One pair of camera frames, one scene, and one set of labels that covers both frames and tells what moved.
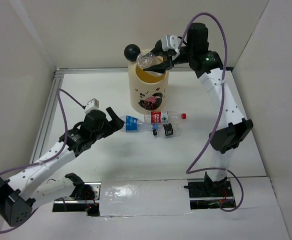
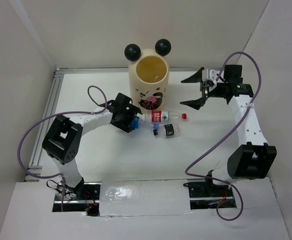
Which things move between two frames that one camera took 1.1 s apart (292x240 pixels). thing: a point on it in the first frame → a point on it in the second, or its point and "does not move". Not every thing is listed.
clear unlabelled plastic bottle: (146, 60) → (158, 78)
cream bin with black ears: (149, 89) does not move
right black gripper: (161, 68) → (195, 103)
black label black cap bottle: (169, 130) does not move
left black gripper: (114, 125) → (132, 111)
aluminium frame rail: (38, 145) does not move
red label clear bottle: (162, 117) does not move
